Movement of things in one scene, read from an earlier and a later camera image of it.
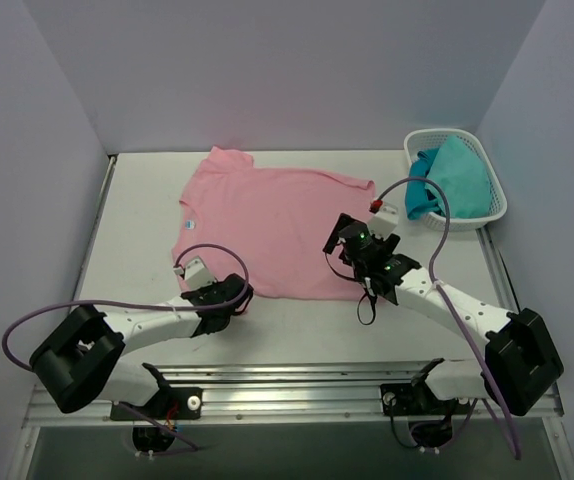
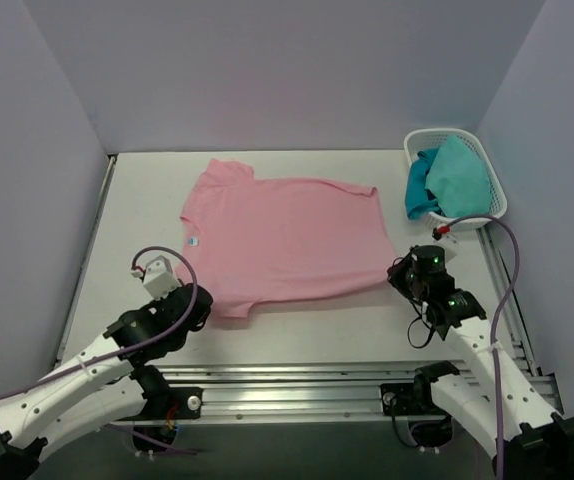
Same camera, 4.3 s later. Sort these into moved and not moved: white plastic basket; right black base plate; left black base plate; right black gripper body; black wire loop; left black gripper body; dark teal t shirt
Moved: right black gripper body; left black gripper body; black wire loop
Not moved: dark teal t shirt; white plastic basket; left black base plate; right black base plate
